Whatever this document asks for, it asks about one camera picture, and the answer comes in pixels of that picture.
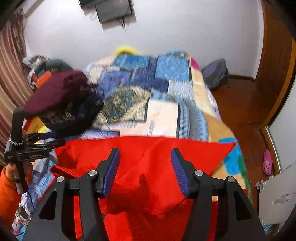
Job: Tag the dark grey garment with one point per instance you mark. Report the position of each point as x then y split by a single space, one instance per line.
59 64

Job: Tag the brown wooden door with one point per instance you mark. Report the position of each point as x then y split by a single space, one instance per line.
275 58

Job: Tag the folded maroon garment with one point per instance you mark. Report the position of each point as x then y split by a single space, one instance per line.
57 92

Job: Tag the yellow plush object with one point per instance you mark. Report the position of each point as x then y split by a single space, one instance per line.
124 49

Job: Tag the grey backpack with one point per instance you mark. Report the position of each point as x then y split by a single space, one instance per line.
216 73

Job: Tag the brown striped curtain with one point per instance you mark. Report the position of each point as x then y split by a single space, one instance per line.
11 81

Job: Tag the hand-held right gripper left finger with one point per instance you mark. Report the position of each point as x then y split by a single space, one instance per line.
111 173

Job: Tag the pink slipper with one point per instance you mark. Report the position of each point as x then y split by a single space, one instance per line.
268 162

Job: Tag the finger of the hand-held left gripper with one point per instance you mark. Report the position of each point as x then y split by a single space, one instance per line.
41 136
53 143

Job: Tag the orange box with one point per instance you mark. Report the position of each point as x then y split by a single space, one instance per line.
45 77

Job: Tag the black wall television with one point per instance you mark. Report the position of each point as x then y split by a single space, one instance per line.
86 2

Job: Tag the folded dark patterned garment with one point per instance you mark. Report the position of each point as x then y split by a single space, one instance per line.
69 120

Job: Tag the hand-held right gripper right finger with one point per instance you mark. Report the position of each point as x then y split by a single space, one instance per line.
181 173

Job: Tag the person's left hand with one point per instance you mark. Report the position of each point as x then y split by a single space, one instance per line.
29 173

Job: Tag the red zip jacket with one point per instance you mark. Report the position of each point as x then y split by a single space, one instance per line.
143 162

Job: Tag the wooden wardrobe with white doors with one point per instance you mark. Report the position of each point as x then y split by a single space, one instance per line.
284 129

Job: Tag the person's left forearm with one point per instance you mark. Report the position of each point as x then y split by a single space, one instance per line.
7 199

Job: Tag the small black wall monitor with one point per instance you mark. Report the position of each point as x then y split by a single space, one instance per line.
114 10

